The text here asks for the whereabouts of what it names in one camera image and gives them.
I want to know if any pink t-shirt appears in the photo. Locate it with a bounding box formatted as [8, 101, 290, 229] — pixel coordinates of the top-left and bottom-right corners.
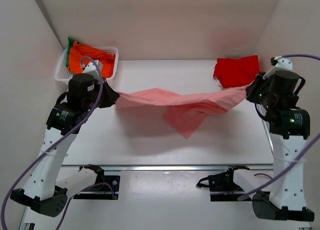
[115, 86, 246, 139]

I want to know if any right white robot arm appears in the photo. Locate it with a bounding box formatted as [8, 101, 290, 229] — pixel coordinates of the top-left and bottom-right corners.
[246, 70, 315, 222]

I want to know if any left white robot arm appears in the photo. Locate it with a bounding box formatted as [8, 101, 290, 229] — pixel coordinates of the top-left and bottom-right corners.
[10, 73, 120, 218]

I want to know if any white plastic basket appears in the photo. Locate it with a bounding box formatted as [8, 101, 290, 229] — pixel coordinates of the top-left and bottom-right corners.
[54, 46, 119, 85]

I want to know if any folded red t-shirt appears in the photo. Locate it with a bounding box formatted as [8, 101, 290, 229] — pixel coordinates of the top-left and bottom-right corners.
[213, 55, 260, 89]

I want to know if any orange t-shirt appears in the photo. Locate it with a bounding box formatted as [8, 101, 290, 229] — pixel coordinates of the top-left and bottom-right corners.
[68, 40, 116, 78]

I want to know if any green t-shirt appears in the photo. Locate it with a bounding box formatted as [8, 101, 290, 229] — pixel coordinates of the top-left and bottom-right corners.
[65, 36, 81, 68]

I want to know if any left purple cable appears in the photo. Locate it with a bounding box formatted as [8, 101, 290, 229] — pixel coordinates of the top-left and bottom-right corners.
[0, 56, 104, 230]

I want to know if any purple cable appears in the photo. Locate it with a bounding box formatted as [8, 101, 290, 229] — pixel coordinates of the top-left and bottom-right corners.
[237, 53, 320, 202]
[0, 56, 104, 230]

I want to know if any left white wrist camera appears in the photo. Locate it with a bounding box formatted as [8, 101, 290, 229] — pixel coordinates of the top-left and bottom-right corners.
[83, 60, 103, 79]

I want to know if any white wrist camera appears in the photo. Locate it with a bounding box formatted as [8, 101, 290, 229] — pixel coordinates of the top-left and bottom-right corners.
[262, 56, 293, 80]
[83, 60, 103, 79]

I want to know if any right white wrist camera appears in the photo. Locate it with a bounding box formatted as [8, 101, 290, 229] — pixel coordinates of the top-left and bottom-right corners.
[262, 56, 293, 80]

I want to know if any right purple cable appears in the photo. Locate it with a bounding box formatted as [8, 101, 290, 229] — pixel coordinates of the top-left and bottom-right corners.
[237, 53, 320, 202]

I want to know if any aluminium rail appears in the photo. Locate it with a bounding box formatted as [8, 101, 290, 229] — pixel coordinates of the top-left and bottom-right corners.
[61, 164, 273, 172]

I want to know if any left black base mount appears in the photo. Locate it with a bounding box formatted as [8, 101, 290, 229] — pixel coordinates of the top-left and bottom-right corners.
[73, 164, 121, 200]

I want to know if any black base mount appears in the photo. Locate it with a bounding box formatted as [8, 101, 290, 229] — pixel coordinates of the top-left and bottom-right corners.
[73, 164, 121, 200]
[195, 165, 260, 202]

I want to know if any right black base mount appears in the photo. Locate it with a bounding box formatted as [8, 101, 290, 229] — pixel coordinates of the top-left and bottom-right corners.
[195, 165, 260, 202]

